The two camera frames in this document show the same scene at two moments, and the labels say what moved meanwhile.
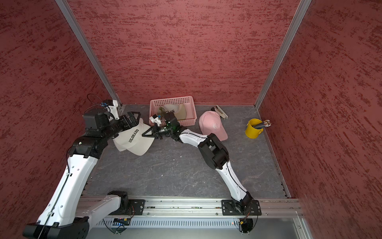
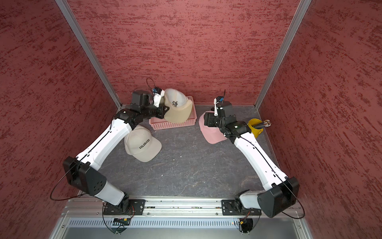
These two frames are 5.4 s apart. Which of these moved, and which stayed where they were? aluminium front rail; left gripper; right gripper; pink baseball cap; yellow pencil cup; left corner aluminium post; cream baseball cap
Moved: left gripper; cream baseball cap; right gripper
Stayed: left corner aluminium post; aluminium front rail; pink baseball cap; yellow pencil cup
